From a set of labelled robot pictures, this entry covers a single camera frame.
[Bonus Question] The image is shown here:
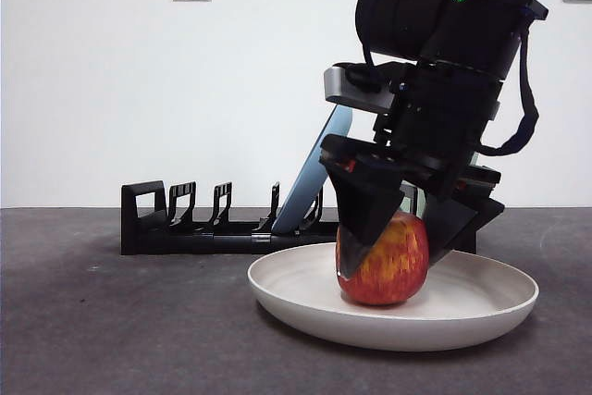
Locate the green plate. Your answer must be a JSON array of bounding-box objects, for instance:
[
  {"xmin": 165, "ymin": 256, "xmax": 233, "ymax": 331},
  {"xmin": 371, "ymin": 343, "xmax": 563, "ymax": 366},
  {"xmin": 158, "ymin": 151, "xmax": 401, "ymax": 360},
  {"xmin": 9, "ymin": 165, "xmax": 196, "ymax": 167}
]
[{"xmin": 400, "ymin": 149, "xmax": 482, "ymax": 216}]

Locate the black plastic plate rack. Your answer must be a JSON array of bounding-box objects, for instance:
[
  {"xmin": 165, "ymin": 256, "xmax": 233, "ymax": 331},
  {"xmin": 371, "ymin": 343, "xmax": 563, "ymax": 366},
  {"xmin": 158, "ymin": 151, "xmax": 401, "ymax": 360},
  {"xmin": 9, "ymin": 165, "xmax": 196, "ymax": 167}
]
[{"xmin": 120, "ymin": 180, "xmax": 478, "ymax": 256}]

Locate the black braided sleeve cable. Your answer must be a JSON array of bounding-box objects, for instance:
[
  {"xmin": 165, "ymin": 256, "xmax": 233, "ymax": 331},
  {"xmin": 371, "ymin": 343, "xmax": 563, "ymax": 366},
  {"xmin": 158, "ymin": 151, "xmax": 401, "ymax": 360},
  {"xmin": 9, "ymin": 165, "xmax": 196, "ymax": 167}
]
[{"xmin": 475, "ymin": 0, "xmax": 541, "ymax": 156}]

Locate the pale yellow plate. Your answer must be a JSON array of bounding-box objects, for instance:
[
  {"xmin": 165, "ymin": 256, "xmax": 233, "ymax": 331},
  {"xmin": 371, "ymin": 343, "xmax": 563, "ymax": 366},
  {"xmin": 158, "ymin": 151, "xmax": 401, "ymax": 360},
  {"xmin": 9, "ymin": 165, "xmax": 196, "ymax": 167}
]
[{"xmin": 247, "ymin": 241, "xmax": 540, "ymax": 352}]

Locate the red yellow apple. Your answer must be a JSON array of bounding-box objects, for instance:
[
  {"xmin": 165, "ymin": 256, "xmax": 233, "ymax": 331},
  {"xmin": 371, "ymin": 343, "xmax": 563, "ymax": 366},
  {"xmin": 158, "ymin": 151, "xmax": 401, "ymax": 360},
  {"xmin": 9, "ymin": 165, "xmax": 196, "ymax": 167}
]
[{"xmin": 336, "ymin": 210, "xmax": 431, "ymax": 307}]

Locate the blue plate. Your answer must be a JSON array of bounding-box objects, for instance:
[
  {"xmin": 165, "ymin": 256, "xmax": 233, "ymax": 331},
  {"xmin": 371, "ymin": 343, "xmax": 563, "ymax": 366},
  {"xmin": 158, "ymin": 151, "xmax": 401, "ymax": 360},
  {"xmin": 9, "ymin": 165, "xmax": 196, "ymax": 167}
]
[{"xmin": 270, "ymin": 103, "xmax": 354, "ymax": 235}]

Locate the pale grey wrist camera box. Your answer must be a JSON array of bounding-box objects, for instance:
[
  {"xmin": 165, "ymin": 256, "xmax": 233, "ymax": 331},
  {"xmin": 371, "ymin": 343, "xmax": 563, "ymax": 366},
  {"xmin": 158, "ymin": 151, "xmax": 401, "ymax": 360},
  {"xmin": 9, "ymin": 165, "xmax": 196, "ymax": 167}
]
[{"xmin": 323, "ymin": 64, "xmax": 400, "ymax": 116}]

